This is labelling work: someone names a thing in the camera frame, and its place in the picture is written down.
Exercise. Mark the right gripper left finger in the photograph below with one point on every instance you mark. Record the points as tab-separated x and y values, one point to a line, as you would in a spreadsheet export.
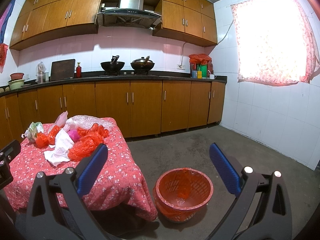
45	220

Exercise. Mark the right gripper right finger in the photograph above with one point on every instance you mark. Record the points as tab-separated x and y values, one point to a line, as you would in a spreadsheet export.
272	218

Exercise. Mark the green printed plastic bag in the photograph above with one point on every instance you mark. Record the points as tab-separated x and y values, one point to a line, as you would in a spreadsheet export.
32	131

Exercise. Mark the white paper sheet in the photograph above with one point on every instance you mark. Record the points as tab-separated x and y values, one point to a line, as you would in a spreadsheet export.
63	143

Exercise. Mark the translucent pinkish plastic bag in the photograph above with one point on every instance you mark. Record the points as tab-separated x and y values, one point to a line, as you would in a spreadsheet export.
61	119

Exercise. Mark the pink plastic bag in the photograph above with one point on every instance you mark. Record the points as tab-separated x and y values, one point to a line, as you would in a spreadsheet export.
74	135

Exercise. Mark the red plastic bag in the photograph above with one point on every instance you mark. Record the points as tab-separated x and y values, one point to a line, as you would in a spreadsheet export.
42	140
85	146
3	55

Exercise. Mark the clear bubble wrap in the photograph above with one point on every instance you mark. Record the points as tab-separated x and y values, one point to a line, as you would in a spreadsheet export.
86	122

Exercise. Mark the red plastic trash basket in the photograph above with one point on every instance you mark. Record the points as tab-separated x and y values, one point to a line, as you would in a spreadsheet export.
181	192

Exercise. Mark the red floral tablecloth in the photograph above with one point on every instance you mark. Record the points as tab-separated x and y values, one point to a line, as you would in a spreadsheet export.
120	181

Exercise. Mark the green basin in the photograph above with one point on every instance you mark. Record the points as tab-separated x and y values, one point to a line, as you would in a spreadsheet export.
16	84

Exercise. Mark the red-brown basin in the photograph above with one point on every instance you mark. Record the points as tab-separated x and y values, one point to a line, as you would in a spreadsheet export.
16	76

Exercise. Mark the bagged jars on counter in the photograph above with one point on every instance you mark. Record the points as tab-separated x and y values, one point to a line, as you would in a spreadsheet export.
40	72

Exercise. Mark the dark cutting board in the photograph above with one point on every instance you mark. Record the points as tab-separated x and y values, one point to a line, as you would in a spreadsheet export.
61	70

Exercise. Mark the hanging red plastic bag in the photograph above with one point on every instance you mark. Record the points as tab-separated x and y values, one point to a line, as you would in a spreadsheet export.
3	55

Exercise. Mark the red bottle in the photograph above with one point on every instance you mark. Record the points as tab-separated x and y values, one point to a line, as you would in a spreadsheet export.
78	70

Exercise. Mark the lower wooden cabinets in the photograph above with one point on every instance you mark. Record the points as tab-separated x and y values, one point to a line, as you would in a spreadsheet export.
139	107

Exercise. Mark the wooden cabinets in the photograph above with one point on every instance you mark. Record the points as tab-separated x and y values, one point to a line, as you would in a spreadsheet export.
139	107
191	21

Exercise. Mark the pink blue hanging cloth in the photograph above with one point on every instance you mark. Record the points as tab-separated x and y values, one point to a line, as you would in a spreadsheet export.
4	19

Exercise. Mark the black wok left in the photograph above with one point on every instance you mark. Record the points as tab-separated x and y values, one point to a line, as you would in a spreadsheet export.
112	67

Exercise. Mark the white mug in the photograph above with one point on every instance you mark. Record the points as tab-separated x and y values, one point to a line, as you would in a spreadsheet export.
212	76

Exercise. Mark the green box on counter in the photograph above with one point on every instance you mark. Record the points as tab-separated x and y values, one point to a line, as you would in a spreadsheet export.
203	69

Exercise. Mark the upper wooden cabinets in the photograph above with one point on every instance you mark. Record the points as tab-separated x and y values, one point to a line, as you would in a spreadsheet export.
191	21

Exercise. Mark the black countertop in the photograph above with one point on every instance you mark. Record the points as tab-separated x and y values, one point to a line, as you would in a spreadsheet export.
152	75

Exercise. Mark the black wok with lid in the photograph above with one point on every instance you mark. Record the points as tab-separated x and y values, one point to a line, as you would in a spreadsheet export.
142	65

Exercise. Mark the red bag on counter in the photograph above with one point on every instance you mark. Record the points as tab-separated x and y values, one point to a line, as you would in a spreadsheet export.
199	58

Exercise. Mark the floral window curtain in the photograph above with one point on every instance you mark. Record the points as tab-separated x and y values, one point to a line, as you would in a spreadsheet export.
276	42

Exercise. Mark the steel range hood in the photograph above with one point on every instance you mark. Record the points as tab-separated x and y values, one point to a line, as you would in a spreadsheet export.
130	13

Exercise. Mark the wall power socket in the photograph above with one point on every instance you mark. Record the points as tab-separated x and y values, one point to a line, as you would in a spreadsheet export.
180	67

